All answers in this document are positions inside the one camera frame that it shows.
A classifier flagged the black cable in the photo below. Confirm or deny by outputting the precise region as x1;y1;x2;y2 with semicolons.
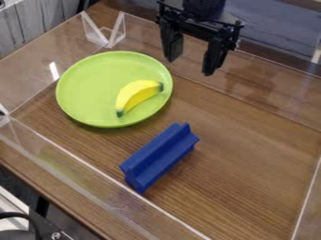
0;211;43;240

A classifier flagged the blue plastic block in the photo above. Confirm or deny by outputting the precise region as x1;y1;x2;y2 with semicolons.
119;123;199;194

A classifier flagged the yellow toy banana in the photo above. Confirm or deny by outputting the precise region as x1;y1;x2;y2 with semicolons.
115;80;165;117

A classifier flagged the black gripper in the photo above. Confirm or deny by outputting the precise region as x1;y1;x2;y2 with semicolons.
157;0;245;76

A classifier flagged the green round plate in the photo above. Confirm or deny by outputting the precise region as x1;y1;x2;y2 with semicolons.
55;51;173;128

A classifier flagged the black table leg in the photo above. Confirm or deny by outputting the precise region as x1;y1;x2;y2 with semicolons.
36;197;51;218

